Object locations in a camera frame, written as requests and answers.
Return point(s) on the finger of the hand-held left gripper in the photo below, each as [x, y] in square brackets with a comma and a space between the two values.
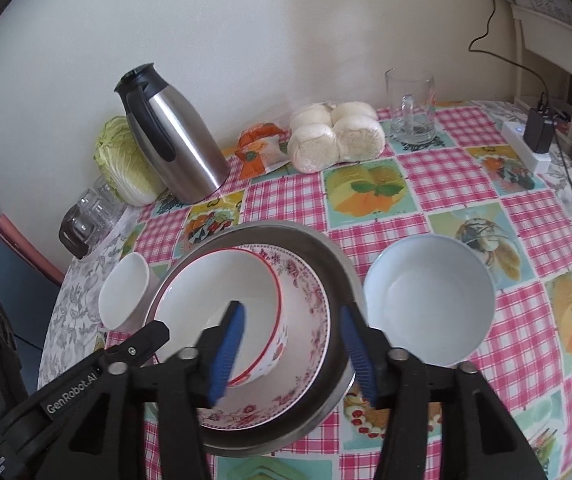
[148, 335]

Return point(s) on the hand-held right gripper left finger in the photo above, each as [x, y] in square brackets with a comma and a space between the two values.
[228, 352]

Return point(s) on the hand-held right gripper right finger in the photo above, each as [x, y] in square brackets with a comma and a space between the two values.
[361, 362]

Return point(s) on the white strawberry print bowl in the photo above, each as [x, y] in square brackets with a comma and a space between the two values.
[206, 285]

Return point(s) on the white floral rim plate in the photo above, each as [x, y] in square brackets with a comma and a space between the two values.
[301, 320]

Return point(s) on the large steel basin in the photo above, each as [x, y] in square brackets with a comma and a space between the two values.
[333, 280]

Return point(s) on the small white cup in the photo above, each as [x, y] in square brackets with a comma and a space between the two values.
[123, 292]

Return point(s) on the light blue bowl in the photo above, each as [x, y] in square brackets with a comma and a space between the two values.
[431, 300]

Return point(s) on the glass jar with dark lid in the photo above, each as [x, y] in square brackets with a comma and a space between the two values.
[78, 232]

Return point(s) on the clear glass jar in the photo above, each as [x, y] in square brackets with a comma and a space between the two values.
[101, 200]

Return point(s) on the napa cabbage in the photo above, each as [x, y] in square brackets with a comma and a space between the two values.
[121, 160]

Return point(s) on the stainless steel thermos jug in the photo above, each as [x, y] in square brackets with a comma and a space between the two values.
[181, 135]

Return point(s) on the orange printed packet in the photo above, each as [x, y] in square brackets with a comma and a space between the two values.
[261, 152]

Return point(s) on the pink checked tablecloth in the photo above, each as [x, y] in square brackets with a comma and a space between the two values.
[466, 185]

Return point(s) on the bag of white buns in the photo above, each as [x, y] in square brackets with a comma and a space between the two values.
[336, 135]

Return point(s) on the clear glass mug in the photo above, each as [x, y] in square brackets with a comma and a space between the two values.
[411, 105]

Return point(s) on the white power strip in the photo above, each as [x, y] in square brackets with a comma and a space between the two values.
[531, 157]

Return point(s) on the black charger plug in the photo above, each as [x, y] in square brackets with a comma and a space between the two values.
[538, 130]

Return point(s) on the white wooden chair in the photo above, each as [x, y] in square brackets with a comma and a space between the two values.
[551, 35]

